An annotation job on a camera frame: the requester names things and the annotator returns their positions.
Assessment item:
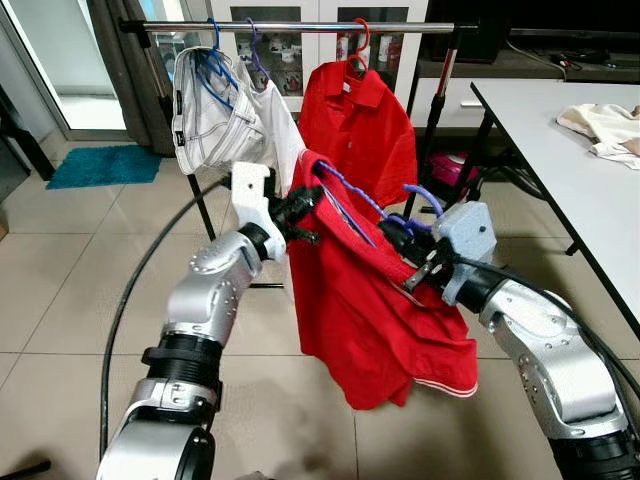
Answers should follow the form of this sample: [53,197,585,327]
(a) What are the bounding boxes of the white shorts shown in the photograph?
[172,45,271,177]

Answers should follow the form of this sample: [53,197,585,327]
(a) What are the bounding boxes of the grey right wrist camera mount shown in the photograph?
[438,200,498,306]

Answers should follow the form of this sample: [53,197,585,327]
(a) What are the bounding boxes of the black furniture leg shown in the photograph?
[0,85,57,182]

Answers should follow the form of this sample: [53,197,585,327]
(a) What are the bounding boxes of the red hanger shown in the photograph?
[345,18,373,76]

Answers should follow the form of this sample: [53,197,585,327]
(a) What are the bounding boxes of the white low tv bench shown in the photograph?
[405,50,640,131]

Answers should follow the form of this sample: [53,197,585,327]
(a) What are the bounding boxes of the cream shirt peach cuffs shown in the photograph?
[556,103,640,170]

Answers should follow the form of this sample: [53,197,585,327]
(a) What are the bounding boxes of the black clothes rack silver rail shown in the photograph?
[120,18,491,291]

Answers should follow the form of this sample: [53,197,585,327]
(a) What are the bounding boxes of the plain red polo shirt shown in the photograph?
[298,60,419,207]

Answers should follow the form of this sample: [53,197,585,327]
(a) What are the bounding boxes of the black television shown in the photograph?
[420,0,640,63]

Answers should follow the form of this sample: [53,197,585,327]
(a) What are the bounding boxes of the pink plastic appliance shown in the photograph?
[425,150,483,201]

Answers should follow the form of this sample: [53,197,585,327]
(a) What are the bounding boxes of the dark curtain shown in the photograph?
[88,0,179,156]

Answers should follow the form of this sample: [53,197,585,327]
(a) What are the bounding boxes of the teal floor mat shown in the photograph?
[45,145,163,191]

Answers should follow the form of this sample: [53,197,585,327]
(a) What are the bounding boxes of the plain white shirt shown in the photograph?
[240,70,307,197]

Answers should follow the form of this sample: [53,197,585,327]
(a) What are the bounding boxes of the thin purple hanger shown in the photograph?
[245,20,273,91]

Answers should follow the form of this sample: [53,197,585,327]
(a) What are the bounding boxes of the blue wire hanger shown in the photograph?
[195,18,241,111]

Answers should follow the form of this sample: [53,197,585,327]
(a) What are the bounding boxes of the long white table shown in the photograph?
[470,80,640,338]

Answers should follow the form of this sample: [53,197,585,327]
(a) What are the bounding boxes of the red polo shirt striped hem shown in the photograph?
[287,150,480,412]

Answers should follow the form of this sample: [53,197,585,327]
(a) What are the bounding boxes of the white glass door cabinet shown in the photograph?
[205,0,433,113]

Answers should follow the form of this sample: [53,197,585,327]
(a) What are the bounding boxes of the purple wire hanger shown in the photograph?
[315,160,447,246]

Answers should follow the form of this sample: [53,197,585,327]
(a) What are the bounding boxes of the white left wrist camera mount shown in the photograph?
[230,161,278,234]

